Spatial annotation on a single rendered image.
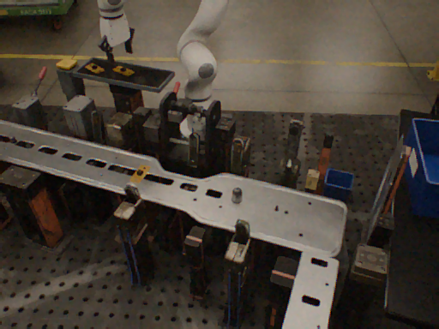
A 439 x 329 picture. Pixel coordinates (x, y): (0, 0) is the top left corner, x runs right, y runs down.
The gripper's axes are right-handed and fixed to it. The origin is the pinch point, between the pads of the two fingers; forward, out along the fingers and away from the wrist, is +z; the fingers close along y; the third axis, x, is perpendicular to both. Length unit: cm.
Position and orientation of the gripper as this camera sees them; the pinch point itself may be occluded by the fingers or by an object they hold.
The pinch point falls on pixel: (120, 55)
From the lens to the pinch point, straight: 160.7
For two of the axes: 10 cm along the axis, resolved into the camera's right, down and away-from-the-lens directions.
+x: 8.1, 3.8, -4.5
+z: 0.2, 7.5, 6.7
